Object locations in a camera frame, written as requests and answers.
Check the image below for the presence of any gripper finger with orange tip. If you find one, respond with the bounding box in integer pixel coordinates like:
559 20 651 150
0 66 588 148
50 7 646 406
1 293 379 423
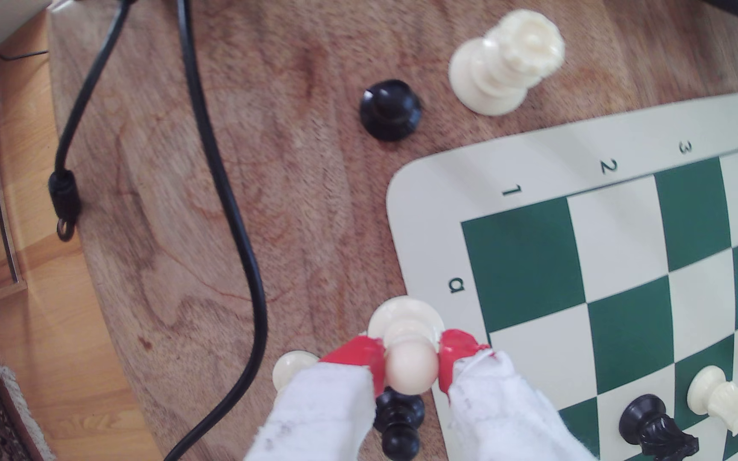
436 329 598 461
244 336 388 461

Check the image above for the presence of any white chess pawn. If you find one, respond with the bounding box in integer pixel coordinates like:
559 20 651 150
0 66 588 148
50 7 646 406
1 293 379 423
272 350 322 393
367 296 447 396

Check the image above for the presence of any black chess pawn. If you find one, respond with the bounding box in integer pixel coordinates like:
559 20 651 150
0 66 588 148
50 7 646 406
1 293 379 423
373 387 426 461
359 79 422 142

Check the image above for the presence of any black chess knight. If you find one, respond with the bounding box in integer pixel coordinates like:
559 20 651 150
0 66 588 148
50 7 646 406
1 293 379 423
619 394 700 461

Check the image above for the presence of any green and white chess mat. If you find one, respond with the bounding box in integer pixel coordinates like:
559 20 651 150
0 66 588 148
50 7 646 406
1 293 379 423
386 88 738 461

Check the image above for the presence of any white chess knight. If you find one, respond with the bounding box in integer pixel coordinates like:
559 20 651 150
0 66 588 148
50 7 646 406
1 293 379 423
687 365 738 436

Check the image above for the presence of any white queen chess piece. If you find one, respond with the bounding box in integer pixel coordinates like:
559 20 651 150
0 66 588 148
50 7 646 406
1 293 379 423
448 9 566 117

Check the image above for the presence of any metal floor strip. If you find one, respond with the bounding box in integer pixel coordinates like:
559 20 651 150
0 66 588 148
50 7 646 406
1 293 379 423
0 61 24 286

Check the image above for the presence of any thick black cable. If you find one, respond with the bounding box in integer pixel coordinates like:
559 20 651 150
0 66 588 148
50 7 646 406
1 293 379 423
163 0 269 461

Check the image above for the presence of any black cable with ferrite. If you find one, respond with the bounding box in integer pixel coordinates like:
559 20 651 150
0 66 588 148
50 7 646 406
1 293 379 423
48 0 138 242

